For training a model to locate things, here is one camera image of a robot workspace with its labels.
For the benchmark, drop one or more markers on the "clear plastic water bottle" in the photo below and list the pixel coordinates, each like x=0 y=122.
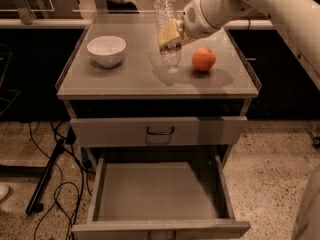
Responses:
x=164 y=12

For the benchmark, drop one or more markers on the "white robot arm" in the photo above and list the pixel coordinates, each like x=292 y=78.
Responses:
x=298 y=24

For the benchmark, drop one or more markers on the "closed top drawer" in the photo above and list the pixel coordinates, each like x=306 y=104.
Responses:
x=158 y=131

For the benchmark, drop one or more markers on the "grey drawer cabinet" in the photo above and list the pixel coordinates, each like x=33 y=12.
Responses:
x=141 y=86

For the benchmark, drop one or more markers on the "open middle drawer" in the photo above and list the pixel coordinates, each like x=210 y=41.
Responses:
x=178 y=198

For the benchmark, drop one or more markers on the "orange fruit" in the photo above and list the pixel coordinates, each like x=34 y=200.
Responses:
x=203 y=59

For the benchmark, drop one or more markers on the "white ceramic bowl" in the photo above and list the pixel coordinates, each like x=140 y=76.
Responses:
x=107 y=51

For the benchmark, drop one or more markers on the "black floor stand bar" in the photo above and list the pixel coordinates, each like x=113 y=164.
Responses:
x=33 y=204

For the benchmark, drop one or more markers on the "grey metal post left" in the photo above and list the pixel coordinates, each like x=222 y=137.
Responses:
x=26 y=15

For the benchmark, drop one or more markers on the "white rail counter edge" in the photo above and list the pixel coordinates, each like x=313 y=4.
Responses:
x=82 y=23

